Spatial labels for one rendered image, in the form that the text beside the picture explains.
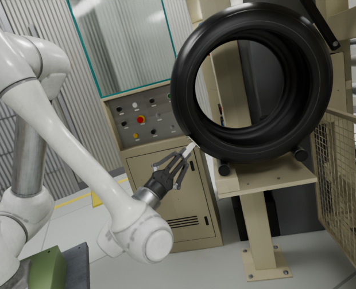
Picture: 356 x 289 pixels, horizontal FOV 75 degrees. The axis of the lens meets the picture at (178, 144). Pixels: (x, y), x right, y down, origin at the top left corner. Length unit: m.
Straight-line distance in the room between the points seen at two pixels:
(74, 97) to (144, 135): 2.31
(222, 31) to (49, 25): 3.31
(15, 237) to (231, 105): 1.04
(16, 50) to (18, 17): 3.25
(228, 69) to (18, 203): 1.04
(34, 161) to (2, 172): 3.05
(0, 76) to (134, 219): 0.46
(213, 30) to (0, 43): 0.57
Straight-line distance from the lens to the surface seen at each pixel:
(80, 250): 1.25
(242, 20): 0.82
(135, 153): 1.61
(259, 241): 1.59
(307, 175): 1.01
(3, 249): 0.99
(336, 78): 1.26
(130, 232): 0.55
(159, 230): 0.53
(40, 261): 1.13
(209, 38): 0.81
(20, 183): 1.01
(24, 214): 1.04
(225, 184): 0.93
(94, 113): 3.79
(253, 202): 1.43
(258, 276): 1.71
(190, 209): 1.73
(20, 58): 0.73
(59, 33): 3.90
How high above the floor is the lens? 1.28
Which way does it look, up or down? 16 degrees down
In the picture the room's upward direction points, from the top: 15 degrees counter-clockwise
